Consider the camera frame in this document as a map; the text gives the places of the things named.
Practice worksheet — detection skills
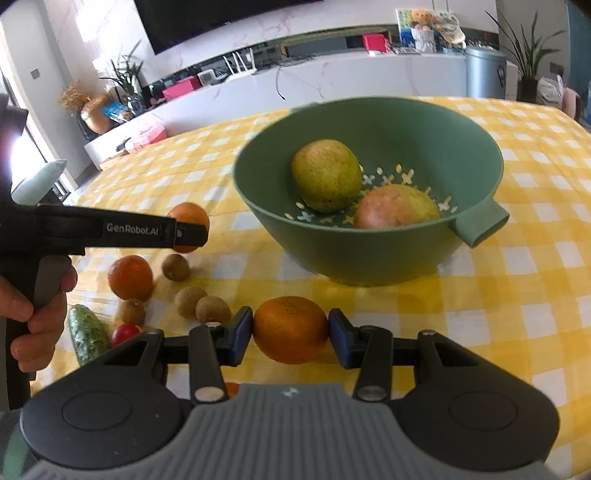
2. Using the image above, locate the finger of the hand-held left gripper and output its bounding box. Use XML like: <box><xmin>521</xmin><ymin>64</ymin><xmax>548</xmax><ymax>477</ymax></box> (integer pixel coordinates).
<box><xmin>174</xmin><ymin>220</ymin><xmax>209</xmax><ymax>249</ymax></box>

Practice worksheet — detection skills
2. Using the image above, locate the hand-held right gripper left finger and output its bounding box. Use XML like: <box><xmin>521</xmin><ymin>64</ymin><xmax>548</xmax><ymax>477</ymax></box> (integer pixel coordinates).
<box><xmin>104</xmin><ymin>307</ymin><xmax>254</xmax><ymax>403</ymax></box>

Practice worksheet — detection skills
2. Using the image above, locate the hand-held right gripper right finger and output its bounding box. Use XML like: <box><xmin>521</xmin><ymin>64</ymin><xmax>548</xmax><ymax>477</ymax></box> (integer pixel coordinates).
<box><xmin>329</xmin><ymin>309</ymin><xmax>483</xmax><ymax>402</ymax></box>

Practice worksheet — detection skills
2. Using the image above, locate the brown kiwi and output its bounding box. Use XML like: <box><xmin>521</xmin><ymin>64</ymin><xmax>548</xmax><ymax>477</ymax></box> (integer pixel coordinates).
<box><xmin>195</xmin><ymin>295</ymin><xmax>232</xmax><ymax>325</ymax></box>
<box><xmin>161</xmin><ymin>253</ymin><xmax>190</xmax><ymax>281</ymax></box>
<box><xmin>174</xmin><ymin>286</ymin><xmax>208</xmax><ymax>319</ymax></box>
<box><xmin>121</xmin><ymin>298</ymin><xmax>147</xmax><ymax>325</ymax></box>

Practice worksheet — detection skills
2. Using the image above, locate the red cherry tomato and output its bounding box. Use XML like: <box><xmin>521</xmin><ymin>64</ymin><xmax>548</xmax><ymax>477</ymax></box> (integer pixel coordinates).
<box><xmin>111</xmin><ymin>323</ymin><xmax>141</xmax><ymax>347</ymax></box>

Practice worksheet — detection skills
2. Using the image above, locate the green cucumber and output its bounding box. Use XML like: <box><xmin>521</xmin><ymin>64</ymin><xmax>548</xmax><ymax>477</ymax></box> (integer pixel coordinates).
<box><xmin>68</xmin><ymin>305</ymin><xmax>112</xmax><ymax>367</ymax></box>

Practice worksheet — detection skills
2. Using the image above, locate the green colander bowl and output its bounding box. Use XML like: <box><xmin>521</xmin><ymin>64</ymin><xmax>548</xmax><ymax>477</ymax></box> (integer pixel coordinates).
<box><xmin>232</xmin><ymin>96</ymin><xmax>511</xmax><ymax>288</ymax></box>

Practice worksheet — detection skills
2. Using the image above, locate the person's left hand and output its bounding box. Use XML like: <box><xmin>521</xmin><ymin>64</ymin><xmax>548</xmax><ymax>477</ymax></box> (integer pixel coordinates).
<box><xmin>0</xmin><ymin>267</ymin><xmax>78</xmax><ymax>384</ymax></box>

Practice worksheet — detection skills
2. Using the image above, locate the pale green chair back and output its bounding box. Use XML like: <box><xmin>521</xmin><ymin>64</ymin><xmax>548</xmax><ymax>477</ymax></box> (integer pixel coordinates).
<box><xmin>11</xmin><ymin>159</ymin><xmax>68</xmax><ymax>206</ymax></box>

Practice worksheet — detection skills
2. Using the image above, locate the pink packet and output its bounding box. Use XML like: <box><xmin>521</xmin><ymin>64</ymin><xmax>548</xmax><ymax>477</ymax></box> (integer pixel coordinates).
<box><xmin>131</xmin><ymin>124</ymin><xmax>168</xmax><ymax>151</ymax></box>

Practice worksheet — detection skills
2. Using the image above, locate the vase with dried flowers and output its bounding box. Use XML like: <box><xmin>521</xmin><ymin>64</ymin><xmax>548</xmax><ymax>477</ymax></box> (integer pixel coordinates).
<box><xmin>58</xmin><ymin>83</ymin><xmax>114</xmax><ymax>136</ymax></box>

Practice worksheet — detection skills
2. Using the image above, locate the blue packet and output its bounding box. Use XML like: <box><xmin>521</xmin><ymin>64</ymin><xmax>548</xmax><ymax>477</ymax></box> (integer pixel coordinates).
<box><xmin>102</xmin><ymin>102</ymin><xmax>134</xmax><ymax>124</ymax></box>

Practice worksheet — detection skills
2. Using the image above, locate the yellow-green pear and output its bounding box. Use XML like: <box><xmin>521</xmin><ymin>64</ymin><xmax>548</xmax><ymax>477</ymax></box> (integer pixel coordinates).
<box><xmin>291</xmin><ymin>139</ymin><xmax>363</xmax><ymax>213</ymax></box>

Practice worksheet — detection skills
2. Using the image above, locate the reddish yellow mango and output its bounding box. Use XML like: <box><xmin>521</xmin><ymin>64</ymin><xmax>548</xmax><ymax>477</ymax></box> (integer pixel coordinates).
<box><xmin>354</xmin><ymin>185</ymin><xmax>441</xmax><ymax>230</ymax></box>

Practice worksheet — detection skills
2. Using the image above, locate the green potted plant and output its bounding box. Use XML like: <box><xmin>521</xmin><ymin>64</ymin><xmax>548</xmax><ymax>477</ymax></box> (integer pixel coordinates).
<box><xmin>99</xmin><ymin>41</ymin><xmax>149</xmax><ymax>112</ymax></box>

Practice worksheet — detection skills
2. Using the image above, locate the white router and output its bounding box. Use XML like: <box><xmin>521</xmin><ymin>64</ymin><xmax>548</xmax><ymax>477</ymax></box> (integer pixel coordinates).
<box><xmin>224</xmin><ymin>51</ymin><xmax>259</xmax><ymax>81</ymax></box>

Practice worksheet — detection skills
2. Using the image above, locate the yellow checked tablecloth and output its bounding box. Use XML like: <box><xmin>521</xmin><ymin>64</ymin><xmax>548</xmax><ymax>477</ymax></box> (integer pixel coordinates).
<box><xmin>30</xmin><ymin>96</ymin><xmax>591</xmax><ymax>462</ymax></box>

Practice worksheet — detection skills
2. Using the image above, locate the white marble cabinet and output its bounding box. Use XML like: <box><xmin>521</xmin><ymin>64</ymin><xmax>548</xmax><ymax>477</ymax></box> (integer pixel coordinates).
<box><xmin>83</xmin><ymin>46</ymin><xmax>509</xmax><ymax>172</ymax></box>

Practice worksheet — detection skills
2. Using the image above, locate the black television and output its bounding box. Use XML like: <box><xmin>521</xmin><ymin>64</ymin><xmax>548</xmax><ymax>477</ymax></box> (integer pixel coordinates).
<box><xmin>134</xmin><ymin>0</ymin><xmax>324</xmax><ymax>55</ymax></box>

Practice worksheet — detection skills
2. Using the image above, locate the silver trash can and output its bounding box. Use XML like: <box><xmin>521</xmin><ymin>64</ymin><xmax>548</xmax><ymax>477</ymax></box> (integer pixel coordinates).
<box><xmin>464</xmin><ymin>45</ymin><xmax>509</xmax><ymax>100</ymax></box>

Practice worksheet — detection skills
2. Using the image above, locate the flower painting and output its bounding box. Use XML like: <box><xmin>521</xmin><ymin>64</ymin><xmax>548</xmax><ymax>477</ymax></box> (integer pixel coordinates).
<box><xmin>396</xmin><ymin>8</ymin><xmax>463</xmax><ymax>52</ymax></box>

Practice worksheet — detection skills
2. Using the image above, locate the white plastic bag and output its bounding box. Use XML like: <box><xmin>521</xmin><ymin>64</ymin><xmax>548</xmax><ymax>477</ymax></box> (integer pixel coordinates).
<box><xmin>538</xmin><ymin>76</ymin><xmax>566</xmax><ymax>110</ymax></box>

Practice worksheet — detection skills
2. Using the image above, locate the tall potted plant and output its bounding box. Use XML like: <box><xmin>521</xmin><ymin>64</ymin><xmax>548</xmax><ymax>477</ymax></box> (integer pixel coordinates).
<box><xmin>485</xmin><ymin>9</ymin><xmax>566</xmax><ymax>104</ymax></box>

